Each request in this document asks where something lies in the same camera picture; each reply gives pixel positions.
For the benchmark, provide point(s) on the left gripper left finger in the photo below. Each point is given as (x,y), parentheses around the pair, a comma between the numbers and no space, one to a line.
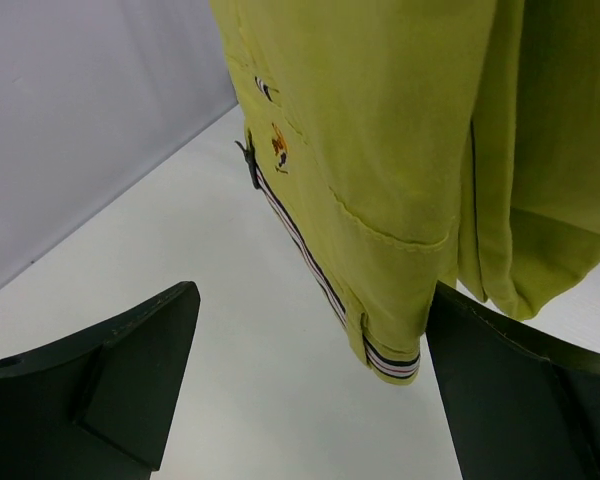
(99,403)

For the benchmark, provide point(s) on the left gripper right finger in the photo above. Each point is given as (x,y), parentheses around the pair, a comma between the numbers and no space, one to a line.
(520,404)

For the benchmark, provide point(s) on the yellow-green trousers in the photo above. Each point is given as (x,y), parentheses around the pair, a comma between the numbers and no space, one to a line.
(405,144)

